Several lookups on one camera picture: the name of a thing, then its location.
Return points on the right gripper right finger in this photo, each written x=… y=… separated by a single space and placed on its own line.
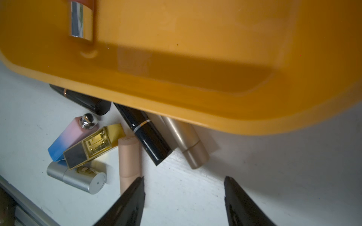
x=241 y=209

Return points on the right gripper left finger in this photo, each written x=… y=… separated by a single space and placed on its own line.
x=128 y=209

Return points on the silver cylinder lipstick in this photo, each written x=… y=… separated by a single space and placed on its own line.
x=84 y=178

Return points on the beige matte lipstick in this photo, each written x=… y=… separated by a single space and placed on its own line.
x=129 y=161

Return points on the champagne gold lipstick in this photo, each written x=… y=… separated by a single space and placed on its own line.
x=188 y=141

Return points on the red silver lipstick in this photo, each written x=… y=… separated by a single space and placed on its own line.
x=81 y=19

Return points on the black lipstick gold band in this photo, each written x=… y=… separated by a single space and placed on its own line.
x=144 y=129

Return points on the blue pink gradient lipstick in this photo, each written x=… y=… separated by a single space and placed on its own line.
x=78 y=129

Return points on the short black lipstick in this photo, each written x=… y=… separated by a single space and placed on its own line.
x=95 y=105

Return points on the yellow plastic storage box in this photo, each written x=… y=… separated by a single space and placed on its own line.
x=242 y=67

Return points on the aluminium front rail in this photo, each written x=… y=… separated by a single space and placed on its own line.
x=18 y=210

